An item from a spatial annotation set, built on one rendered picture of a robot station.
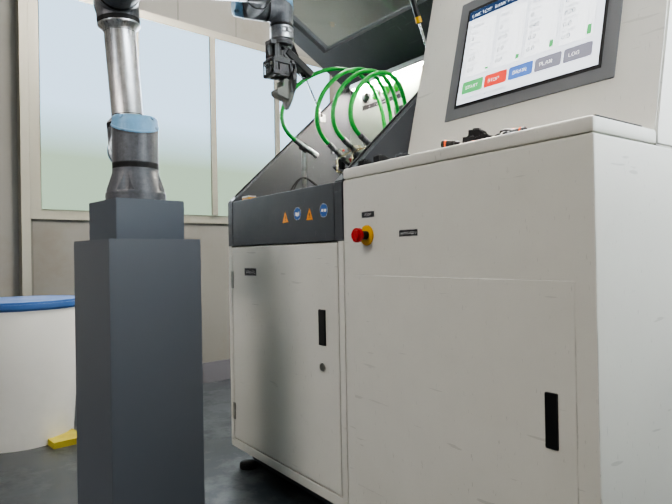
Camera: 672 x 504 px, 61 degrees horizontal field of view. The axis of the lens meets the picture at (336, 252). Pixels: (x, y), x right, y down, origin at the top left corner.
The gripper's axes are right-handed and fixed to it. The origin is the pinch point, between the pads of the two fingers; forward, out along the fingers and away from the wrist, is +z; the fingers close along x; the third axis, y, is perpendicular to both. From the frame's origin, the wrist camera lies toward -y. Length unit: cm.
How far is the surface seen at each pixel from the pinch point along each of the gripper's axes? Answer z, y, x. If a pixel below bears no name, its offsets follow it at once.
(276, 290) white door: 59, 5, -1
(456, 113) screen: 11, -20, 52
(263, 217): 35.2, 5.1, -8.9
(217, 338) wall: 97, -50, -171
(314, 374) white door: 82, 5, 19
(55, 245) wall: 40, 41, -160
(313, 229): 40.5, 5.1, 20.2
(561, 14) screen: -6, -24, 81
